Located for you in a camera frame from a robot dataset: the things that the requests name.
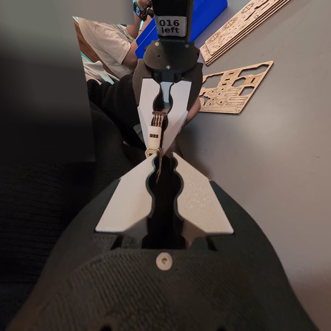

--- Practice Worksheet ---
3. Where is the brown wooden board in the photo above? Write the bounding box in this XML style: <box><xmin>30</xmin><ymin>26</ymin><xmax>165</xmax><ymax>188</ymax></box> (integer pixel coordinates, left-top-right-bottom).
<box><xmin>73</xmin><ymin>18</ymin><xmax>105</xmax><ymax>68</ymax></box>

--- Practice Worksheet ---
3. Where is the grey desk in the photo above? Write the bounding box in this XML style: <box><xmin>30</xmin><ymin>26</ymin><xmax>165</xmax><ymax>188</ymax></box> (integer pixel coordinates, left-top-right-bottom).
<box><xmin>171</xmin><ymin>0</ymin><xmax>331</xmax><ymax>331</ymax></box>

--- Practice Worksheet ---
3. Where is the layered wooden puzzle part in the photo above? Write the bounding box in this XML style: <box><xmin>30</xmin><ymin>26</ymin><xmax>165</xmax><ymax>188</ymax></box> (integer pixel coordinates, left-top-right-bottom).
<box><xmin>152</xmin><ymin>111</ymin><xmax>169</xmax><ymax>128</ymax></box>

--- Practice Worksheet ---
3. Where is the stack of wooden puzzle sheets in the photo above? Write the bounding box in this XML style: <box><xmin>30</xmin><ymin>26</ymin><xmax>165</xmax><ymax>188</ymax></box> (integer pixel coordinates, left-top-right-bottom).
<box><xmin>200</xmin><ymin>0</ymin><xmax>293</xmax><ymax>66</ymax></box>

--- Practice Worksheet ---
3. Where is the light grey cloth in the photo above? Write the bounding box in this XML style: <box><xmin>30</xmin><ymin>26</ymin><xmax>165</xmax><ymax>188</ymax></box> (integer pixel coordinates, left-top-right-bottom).
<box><xmin>82</xmin><ymin>57</ymin><xmax>120</xmax><ymax>85</ymax></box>

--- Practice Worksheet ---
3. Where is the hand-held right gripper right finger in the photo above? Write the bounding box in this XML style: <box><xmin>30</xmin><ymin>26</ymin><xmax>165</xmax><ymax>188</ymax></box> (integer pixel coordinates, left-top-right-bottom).
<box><xmin>170</xmin><ymin>152</ymin><xmax>234</xmax><ymax>247</ymax></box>

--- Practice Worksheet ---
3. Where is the white plastic sleeve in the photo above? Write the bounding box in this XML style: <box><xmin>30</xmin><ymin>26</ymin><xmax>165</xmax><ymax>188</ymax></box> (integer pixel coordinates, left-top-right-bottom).
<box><xmin>148</xmin><ymin>125</ymin><xmax>164</xmax><ymax>149</ymax></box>

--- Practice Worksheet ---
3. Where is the wooden puzzle sheet with cutouts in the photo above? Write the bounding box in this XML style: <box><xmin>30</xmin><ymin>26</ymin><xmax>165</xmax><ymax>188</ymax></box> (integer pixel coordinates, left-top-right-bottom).
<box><xmin>198</xmin><ymin>61</ymin><xmax>274</xmax><ymax>115</ymax></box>

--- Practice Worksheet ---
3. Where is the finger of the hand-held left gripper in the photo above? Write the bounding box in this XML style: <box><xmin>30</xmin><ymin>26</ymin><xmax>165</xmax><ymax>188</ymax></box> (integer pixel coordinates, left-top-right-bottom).
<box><xmin>137</xmin><ymin>78</ymin><xmax>161</xmax><ymax>151</ymax></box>
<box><xmin>161</xmin><ymin>81</ymin><xmax>189</xmax><ymax>153</ymax></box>

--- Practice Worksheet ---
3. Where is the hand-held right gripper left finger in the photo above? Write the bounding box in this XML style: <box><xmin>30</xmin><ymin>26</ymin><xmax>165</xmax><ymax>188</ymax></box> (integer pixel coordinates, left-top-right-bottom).
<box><xmin>95</xmin><ymin>152</ymin><xmax>160</xmax><ymax>234</ymax></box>

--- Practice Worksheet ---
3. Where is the person's left hand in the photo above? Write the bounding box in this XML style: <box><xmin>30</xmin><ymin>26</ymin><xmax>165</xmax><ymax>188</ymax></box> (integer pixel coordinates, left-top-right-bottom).
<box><xmin>185</xmin><ymin>98</ymin><xmax>202</xmax><ymax>126</ymax></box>

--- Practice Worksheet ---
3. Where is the blue plastic bin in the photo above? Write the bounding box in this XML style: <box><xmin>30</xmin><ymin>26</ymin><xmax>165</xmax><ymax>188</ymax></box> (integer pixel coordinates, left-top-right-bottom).
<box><xmin>135</xmin><ymin>0</ymin><xmax>228</xmax><ymax>60</ymax></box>

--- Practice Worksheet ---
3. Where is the person's left forearm black sleeve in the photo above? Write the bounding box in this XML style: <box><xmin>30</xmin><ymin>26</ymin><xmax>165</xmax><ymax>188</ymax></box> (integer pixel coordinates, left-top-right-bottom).
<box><xmin>87</xmin><ymin>74</ymin><xmax>146</xmax><ymax>152</ymax></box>

